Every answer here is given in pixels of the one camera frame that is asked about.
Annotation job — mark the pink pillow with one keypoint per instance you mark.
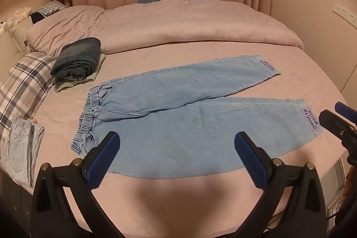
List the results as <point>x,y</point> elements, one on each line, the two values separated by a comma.
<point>62,26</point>

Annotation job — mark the blue checked cushion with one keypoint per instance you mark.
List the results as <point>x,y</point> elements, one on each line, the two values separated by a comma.
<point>51,8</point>

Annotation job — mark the folded dark denim jeans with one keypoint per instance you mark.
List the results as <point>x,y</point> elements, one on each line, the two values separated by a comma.
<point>76,61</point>

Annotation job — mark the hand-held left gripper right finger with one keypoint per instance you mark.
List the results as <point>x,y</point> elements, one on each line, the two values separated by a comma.
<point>248,157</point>

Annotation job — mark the pink duvet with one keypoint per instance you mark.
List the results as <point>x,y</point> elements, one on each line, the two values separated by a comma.
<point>195,24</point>

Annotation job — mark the light blue denim pants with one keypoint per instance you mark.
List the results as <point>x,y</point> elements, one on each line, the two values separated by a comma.
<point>178,129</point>

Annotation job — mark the white wall socket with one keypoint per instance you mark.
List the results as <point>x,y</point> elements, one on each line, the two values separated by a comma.
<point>345,11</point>

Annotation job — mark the folded pale green cloth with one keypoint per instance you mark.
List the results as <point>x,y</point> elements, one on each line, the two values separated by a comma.
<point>93,75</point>

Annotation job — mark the white plush toy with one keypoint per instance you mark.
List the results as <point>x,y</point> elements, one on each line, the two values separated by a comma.
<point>22,12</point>

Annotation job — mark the plaid pillow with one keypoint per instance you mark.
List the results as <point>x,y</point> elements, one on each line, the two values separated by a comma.
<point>23,86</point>

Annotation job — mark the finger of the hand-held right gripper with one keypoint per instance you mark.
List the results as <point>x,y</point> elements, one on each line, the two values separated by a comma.
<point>343,109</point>
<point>333,123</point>

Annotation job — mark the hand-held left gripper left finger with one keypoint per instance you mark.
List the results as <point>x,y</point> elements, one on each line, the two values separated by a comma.
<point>107,155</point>

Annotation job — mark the white cushion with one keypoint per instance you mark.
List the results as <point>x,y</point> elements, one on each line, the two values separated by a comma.
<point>21,31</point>

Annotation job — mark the folded pale denim pants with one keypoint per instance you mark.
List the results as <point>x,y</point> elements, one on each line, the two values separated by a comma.
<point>21,148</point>

